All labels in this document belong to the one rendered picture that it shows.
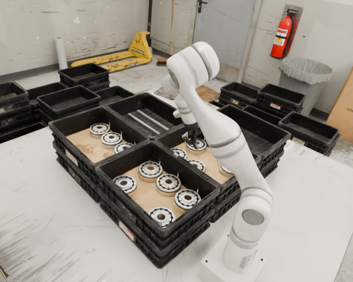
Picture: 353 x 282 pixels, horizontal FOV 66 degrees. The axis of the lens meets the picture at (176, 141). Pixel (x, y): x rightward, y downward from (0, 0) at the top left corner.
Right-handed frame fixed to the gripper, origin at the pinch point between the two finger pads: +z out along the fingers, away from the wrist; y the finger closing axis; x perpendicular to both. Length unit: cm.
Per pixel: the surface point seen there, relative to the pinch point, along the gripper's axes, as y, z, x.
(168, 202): -25.7, 6.1, -10.7
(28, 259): -78, -5, -4
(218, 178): -1.4, 17.5, -6.8
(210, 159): 2.6, 18.3, 5.4
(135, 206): -35.6, -9.3, -16.7
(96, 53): 16, 66, 383
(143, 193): -32.0, 2.2, -2.5
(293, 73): 167, 107, 118
